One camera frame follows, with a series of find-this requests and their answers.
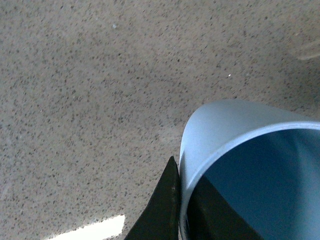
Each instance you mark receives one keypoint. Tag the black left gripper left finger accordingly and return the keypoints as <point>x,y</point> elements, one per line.
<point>160,218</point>

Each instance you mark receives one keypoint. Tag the blue cup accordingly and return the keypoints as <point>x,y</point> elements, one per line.
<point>263,160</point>

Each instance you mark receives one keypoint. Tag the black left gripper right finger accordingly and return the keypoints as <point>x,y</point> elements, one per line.
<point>210,217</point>

